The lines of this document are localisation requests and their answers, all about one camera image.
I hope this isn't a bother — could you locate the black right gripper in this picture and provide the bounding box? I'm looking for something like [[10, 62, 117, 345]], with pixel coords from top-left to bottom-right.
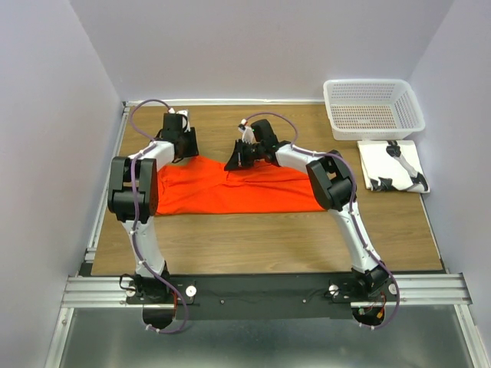
[[223, 140, 263, 173]]

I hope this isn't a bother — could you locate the orange t shirt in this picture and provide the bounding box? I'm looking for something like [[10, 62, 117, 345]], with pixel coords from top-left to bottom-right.
[[157, 156, 322, 216]]

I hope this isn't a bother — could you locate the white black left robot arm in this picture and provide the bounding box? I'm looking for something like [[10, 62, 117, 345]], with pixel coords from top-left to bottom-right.
[[107, 110, 199, 303]]

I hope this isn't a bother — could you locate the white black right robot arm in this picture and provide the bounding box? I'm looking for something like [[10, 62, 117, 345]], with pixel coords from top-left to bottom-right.
[[225, 119, 390, 301]]

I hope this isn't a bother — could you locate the white plastic mesh basket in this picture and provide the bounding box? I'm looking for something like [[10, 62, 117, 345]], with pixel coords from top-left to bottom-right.
[[323, 78, 426, 141]]

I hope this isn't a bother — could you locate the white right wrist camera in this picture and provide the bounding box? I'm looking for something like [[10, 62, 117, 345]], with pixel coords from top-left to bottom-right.
[[238, 119, 255, 143]]

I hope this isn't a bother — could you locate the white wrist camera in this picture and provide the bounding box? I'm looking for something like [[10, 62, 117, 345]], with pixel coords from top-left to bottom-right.
[[168, 108, 191, 133], [238, 119, 255, 143]]

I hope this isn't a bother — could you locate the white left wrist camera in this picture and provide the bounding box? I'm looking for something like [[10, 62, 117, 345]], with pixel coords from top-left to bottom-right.
[[168, 108, 191, 133]]

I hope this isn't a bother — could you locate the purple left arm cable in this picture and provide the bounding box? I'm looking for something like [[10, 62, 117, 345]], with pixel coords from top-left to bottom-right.
[[128, 99, 189, 337]]

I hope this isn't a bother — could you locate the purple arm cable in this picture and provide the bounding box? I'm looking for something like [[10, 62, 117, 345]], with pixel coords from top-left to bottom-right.
[[128, 99, 189, 337], [239, 111, 402, 330]]

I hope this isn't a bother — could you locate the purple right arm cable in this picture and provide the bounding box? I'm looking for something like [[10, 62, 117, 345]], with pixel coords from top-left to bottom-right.
[[239, 111, 402, 330]]

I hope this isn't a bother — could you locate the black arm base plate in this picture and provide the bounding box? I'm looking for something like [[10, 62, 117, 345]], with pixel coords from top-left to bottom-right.
[[119, 272, 401, 334]]

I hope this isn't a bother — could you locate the aluminium front frame rail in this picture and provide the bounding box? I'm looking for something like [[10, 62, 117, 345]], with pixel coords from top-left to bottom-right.
[[61, 274, 472, 308]]

